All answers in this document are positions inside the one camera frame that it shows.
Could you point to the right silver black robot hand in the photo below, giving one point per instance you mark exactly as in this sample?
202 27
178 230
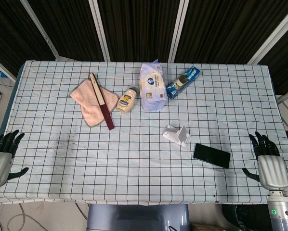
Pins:
271 170

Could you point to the mayonnaise squeeze bottle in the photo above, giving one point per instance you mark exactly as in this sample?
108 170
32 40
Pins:
126 101

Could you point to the lavender white snack bag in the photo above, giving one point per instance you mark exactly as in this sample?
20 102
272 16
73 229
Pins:
152 89

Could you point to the pink cloth with grey edge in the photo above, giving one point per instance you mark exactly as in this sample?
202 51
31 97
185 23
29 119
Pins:
83 96

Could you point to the white phone stand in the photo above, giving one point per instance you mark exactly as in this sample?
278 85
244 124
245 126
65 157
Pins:
180 138

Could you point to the black smartphone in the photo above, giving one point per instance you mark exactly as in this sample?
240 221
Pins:
211 155

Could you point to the dark red beige folded fan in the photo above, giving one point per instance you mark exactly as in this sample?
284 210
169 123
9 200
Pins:
101 101

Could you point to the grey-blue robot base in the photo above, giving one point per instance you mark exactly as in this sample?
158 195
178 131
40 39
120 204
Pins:
134 216

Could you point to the blue cookie package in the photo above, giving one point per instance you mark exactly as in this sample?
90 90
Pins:
180 84

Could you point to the black screen panel white frame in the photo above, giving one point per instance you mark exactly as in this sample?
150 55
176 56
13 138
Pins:
139 29
226 29
9 29
67 29
286 62

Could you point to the light blue checked tablecloth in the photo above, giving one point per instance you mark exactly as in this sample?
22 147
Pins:
134 156

